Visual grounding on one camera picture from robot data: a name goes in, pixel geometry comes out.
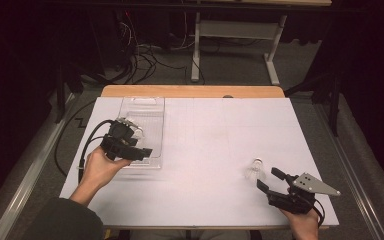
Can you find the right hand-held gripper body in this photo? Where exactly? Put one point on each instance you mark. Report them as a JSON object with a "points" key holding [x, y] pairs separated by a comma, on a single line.
{"points": [[293, 203]]}

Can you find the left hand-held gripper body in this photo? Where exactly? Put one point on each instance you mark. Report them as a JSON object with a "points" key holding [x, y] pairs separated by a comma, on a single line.
{"points": [[116, 148]]}

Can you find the clear plastic container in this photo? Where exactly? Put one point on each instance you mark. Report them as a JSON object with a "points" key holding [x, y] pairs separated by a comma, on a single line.
{"points": [[153, 113]]}

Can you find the person's right hand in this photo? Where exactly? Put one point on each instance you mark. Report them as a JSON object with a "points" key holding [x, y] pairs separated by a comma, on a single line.
{"points": [[305, 225]]}

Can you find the person's left hand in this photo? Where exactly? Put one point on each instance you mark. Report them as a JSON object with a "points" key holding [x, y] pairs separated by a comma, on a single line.
{"points": [[100, 170]]}

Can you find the white board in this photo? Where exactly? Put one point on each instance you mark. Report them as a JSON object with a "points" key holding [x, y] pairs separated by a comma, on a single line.
{"points": [[196, 133]]}

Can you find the black metal stand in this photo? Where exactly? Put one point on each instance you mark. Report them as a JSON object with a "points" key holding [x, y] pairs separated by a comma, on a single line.
{"points": [[334, 110], [60, 100]]}

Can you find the wooden table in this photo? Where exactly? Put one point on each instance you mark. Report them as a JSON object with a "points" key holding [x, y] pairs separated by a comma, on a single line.
{"points": [[193, 90]]}

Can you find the metal floor rail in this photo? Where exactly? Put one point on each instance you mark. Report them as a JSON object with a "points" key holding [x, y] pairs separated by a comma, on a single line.
{"points": [[30, 183], [356, 193]]}

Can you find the white metal desk frame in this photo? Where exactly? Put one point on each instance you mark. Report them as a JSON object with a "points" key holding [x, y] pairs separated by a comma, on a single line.
{"points": [[236, 30]]}

